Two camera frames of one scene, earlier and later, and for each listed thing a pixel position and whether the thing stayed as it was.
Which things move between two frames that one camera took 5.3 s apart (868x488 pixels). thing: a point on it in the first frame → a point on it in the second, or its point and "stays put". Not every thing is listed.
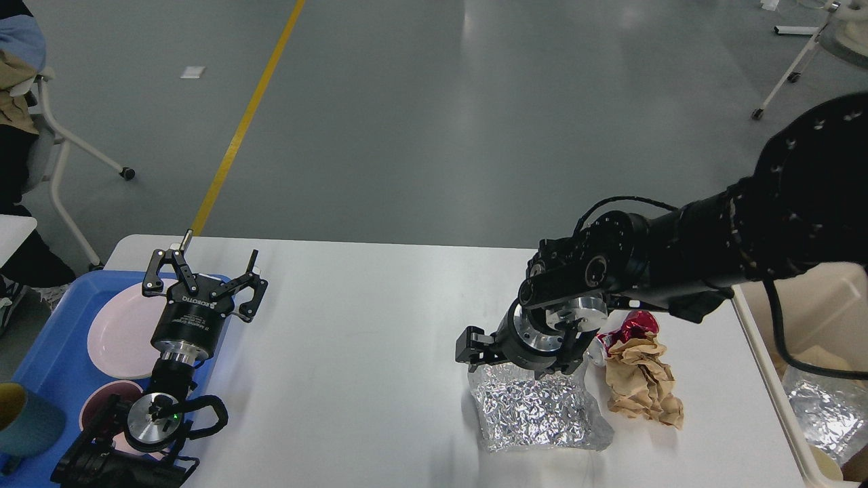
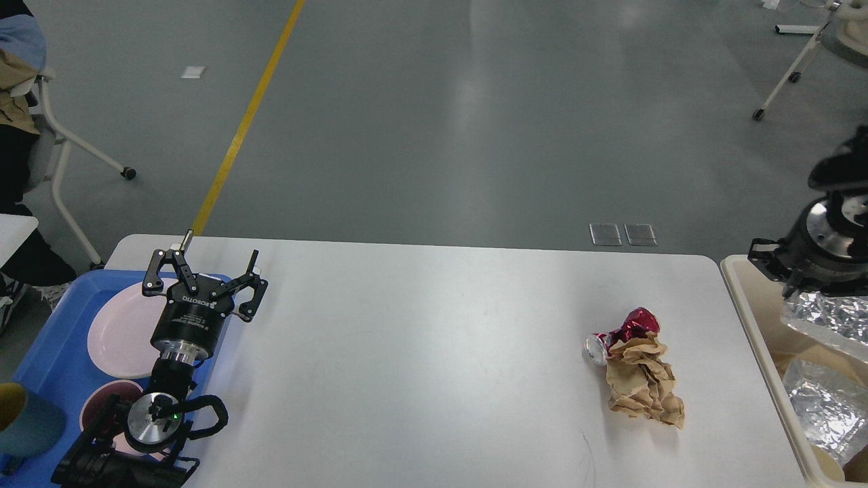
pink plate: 121,331 stays put
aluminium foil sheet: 519,411 → 839,322
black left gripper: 193,316 stays put
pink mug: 106,407 stays put
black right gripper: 530,337 → 829,251
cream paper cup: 831,469 stays put
